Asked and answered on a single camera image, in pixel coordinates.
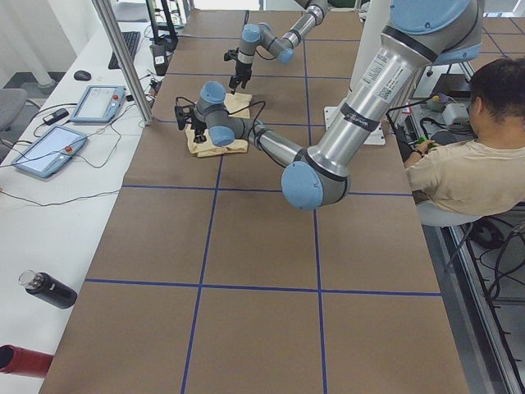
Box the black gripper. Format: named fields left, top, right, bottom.
left=228, top=63, right=252, bottom=94
left=191, top=118, right=207, bottom=143

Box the beige long-sleeve printed shirt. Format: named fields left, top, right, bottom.
left=185, top=81, right=253, bottom=158

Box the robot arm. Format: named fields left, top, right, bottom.
left=224, top=0, right=328, bottom=94
left=176, top=1, right=484, bottom=210

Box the far teach pendant tablet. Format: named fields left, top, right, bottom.
left=70, top=85, right=126, bottom=124

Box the teach pendant tablet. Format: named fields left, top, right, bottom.
left=11, top=125, right=88, bottom=179
left=70, top=85, right=126, bottom=124

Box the black keyboard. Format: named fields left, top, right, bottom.
left=107, top=30, right=141, bottom=70

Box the black computer mouse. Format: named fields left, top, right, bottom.
left=73, top=70, right=92, bottom=81

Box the near teach pendant tablet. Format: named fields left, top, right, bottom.
left=11, top=125, right=88, bottom=179

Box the black water bottle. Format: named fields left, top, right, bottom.
left=18, top=270, right=77, bottom=309

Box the person in beige shirt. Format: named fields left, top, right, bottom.
left=404, top=57, right=525, bottom=218

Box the red cylinder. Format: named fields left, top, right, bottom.
left=1, top=345, right=53, bottom=378

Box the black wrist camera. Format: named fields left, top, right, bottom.
left=174, top=104, right=194, bottom=131
left=223, top=48, right=239, bottom=62

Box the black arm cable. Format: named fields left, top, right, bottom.
left=175, top=96, right=296, bottom=165

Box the aluminium frame post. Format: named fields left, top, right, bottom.
left=91, top=0, right=153, bottom=126

